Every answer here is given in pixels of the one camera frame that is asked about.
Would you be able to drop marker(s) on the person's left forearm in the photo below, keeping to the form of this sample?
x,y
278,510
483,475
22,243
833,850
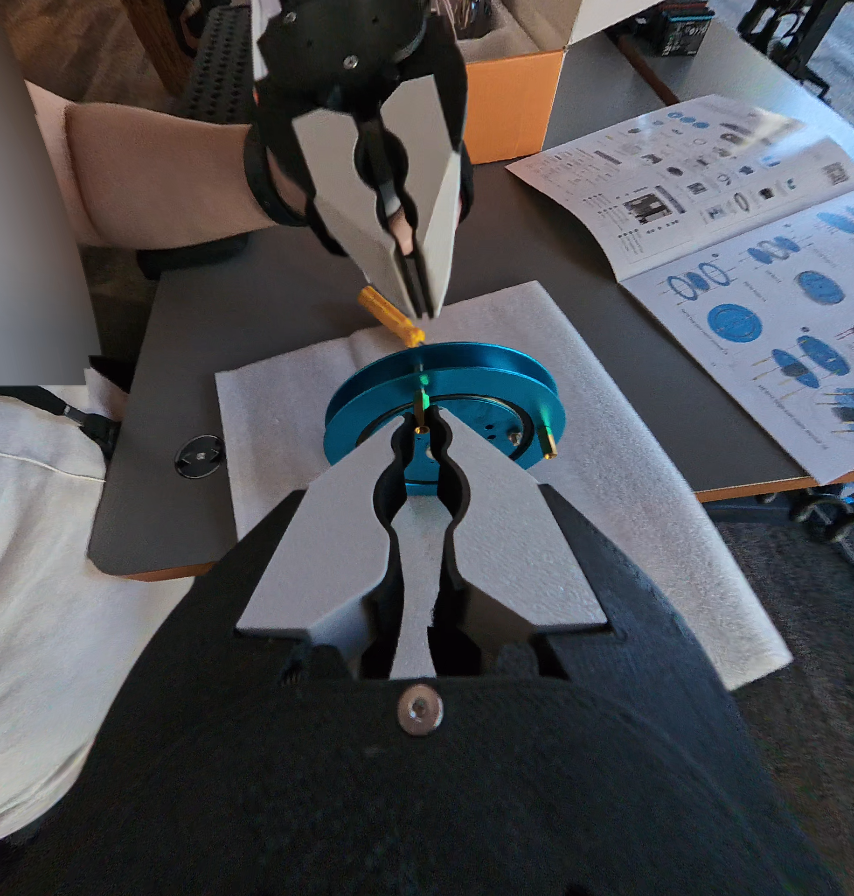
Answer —
x,y
154,168

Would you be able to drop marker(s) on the wooden pillar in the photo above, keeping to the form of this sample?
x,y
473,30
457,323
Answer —
x,y
154,42

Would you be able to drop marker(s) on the black wristband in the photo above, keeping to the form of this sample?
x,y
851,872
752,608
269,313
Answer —
x,y
259,183

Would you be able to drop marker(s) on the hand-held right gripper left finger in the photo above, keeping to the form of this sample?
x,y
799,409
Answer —
x,y
315,560

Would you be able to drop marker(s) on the dark grey desk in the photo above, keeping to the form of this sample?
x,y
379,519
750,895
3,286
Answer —
x,y
539,231

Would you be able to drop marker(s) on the black perforated board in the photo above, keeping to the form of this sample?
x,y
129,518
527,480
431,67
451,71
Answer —
x,y
213,63

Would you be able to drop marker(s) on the black box with blue label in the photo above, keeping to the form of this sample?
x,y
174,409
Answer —
x,y
682,31

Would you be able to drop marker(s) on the person's left hand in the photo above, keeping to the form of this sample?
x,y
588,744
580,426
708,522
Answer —
x,y
401,231

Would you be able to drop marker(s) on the blue round metal base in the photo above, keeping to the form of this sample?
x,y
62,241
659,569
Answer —
x,y
483,364

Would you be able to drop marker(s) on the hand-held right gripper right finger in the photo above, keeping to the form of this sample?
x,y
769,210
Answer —
x,y
525,560

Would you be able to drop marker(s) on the orange cardboard box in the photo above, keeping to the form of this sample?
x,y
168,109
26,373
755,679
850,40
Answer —
x,y
511,105

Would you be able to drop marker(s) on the open instruction booklet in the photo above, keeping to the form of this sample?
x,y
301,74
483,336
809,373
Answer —
x,y
748,245

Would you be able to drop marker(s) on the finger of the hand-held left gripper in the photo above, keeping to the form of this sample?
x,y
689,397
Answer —
x,y
437,175
336,182

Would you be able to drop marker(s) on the black chest harness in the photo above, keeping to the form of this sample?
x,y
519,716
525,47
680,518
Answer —
x,y
91,423

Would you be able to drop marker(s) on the white foam sheet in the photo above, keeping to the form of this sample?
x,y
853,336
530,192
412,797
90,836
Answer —
x,y
643,525

